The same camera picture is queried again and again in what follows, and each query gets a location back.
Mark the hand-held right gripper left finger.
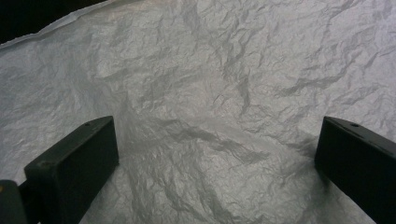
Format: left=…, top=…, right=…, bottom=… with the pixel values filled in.
left=23, top=115, right=120, bottom=224

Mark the grey plastic trash bag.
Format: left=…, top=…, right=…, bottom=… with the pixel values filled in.
left=0, top=0, right=396, bottom=224

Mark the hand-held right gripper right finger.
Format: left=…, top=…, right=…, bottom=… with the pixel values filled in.
left=314, top=116, right=396, bottom=224

